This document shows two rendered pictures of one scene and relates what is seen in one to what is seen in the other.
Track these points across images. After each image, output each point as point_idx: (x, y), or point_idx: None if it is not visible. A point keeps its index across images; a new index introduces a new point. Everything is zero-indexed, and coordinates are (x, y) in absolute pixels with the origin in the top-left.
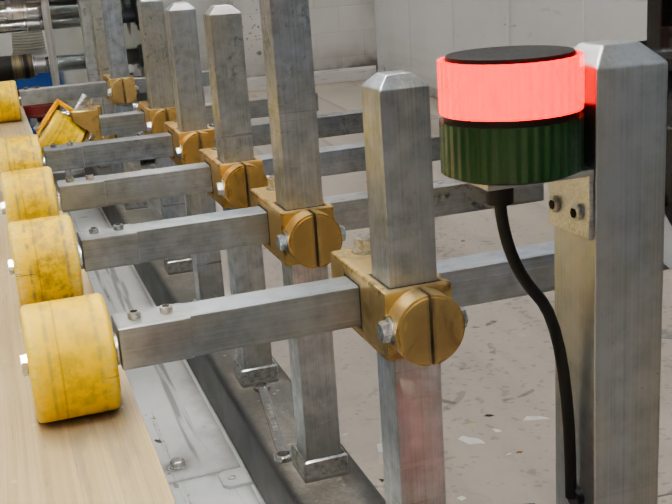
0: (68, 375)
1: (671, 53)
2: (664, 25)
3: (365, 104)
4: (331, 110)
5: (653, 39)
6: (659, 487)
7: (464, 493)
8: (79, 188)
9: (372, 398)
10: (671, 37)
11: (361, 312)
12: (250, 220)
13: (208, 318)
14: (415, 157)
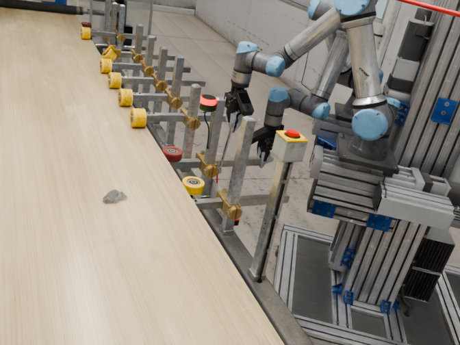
0: (139, 120)
1: (232, 95)
2: (232, 91)
3: (191, 87)
4: (173, 27)
5: (231, 92)
6: (248, 176)
7: (196, 169)
8: (126, 79)
9: (174, 139)
10: (233, 93)
11: (184, 119)
12: (164, 96)
13: (160, 116)
14: (197, 98)
